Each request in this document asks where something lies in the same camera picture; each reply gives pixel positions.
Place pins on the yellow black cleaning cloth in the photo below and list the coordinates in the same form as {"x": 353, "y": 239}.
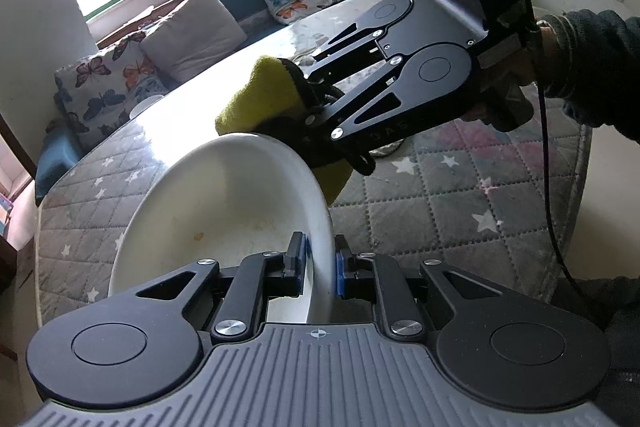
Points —
{"x": 260, "y": 97}

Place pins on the large white bowl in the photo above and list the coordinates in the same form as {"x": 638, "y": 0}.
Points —
{"x": 200, "y": 207}

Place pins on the dark wooden door frame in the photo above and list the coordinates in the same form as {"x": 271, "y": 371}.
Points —
{"x": 17, "y": 157}

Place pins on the blue sofa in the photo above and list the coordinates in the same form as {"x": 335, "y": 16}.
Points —
{"x": 57, "y": 157}

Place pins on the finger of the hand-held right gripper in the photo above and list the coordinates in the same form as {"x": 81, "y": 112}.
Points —
{"x": 340, "y": 129}
{"x": 327, "y": 50}

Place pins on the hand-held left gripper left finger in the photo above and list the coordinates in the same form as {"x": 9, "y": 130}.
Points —
{"x": 300, "y": 267}

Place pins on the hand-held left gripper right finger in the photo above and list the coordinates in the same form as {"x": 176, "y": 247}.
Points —
{"x": 341, "y": 267}

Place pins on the large butterfly print cushion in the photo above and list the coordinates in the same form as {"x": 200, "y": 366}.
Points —
{"x": 100, "y": 87}

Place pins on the person's right hand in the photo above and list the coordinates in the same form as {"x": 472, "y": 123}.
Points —
{"x": 505, "y": 92}

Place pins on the person's right forearm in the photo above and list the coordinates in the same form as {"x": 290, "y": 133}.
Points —
{"x": 595, "y": 57}

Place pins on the small white bowl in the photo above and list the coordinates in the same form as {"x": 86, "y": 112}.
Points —
{"x": 147, "y": 104}

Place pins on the plain grey cushion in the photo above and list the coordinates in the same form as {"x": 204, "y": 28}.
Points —
{"x": 195, "y": 37}

